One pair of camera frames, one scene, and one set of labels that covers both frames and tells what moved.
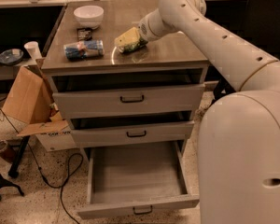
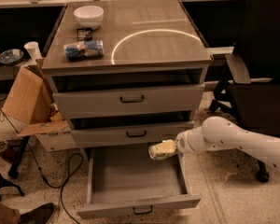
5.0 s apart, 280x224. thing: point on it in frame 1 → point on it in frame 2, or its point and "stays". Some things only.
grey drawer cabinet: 142,99 stays
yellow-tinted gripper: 145,29 → 184,143
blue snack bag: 84,49 stays
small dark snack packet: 84,34 stays
